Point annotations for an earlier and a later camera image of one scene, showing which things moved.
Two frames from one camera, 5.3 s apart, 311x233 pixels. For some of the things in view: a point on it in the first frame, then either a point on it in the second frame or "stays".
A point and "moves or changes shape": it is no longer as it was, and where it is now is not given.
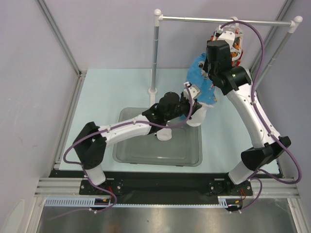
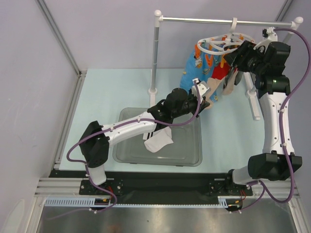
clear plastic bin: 183,148 stays
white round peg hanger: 232,33 moves or changes shape
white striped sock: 198,118 → 154,141
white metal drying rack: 293,25 stays
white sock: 164,134 moves or changes shape
